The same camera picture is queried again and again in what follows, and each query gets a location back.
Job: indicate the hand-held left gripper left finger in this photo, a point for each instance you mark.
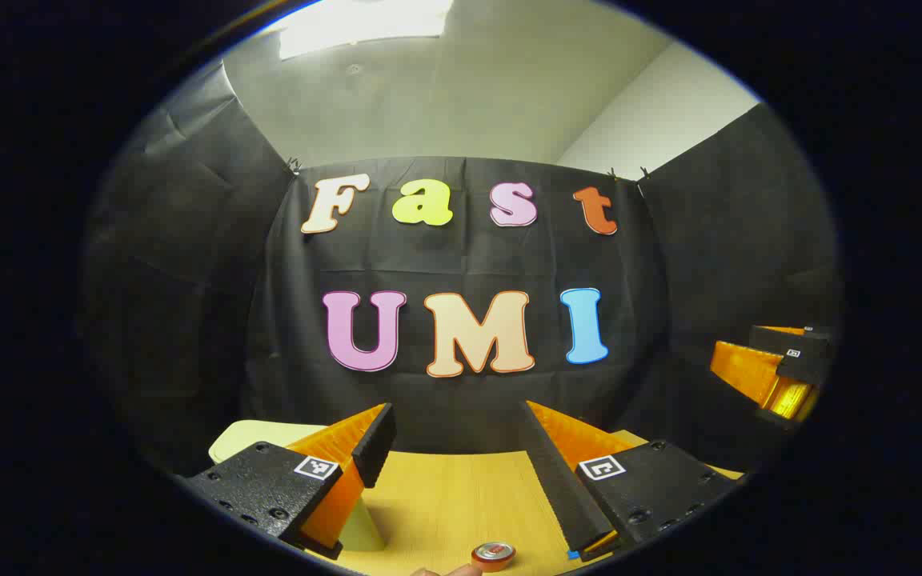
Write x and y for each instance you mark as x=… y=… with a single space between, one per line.
x=377 y=444

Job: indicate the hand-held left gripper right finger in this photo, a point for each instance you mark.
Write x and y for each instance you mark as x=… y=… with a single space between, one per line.
x=565 y=488

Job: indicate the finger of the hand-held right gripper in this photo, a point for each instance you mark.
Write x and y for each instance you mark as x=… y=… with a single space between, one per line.
x=809 y=336
x=749 y=372

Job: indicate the red pop can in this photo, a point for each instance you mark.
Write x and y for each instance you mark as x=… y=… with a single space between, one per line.
x=494 y=554

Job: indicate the pale green garbage bin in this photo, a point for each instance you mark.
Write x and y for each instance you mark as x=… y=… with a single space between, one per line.
x=253 y=432

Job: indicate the wooden desktop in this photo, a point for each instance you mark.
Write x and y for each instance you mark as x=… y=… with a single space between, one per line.
x=461 y=504

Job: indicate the black backdrop cloth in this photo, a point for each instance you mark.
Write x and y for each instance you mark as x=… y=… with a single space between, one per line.
x=461 y=256

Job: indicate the ceiling light panel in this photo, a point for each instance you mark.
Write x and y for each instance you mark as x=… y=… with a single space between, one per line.
x=365 y=24

